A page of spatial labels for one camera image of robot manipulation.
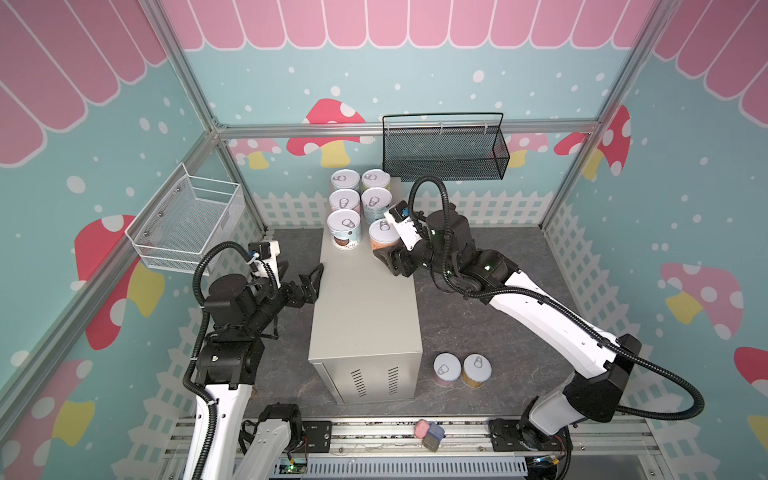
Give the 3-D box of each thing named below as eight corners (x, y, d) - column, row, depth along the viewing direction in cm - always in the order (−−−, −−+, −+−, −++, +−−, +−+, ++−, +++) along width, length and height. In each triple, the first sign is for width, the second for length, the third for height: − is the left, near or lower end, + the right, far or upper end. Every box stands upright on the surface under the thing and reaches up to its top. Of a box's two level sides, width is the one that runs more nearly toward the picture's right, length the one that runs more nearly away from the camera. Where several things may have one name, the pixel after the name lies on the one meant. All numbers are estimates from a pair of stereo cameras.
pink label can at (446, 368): (432, 386, 84) (434, 379, 79) (430, 359, 89) (432, 351, 84) (460, 386, 84) (464, 379, 79) (456, 359, 89) (460, 351, 84)
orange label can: (461, 388, 84) (465, 381, 79) (458, 361, 89) (461, 353, 84) (489, 388, 84) (495, 381, 79) (484, 361, 89) (489, 353, 84)
